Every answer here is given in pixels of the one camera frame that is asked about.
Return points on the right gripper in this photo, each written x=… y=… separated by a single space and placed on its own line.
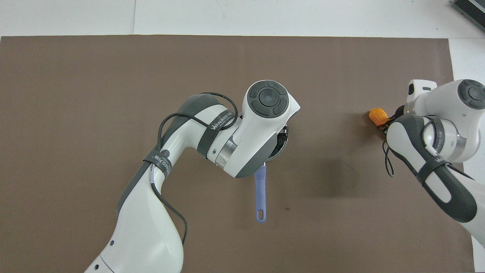
x=420 y=88

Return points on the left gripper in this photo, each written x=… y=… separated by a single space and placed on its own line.
x=293 y=108

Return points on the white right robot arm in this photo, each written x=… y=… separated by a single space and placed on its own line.
x=454 y=197

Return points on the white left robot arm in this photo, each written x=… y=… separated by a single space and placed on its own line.
x=144 y=227

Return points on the dark ribbed metal device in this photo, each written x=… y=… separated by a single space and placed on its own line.
x=473 y=7

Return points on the orange toy corn cob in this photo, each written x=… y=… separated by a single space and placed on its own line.
x=379 y=115

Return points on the brown table mat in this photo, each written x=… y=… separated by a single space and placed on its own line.
x=113 y=76

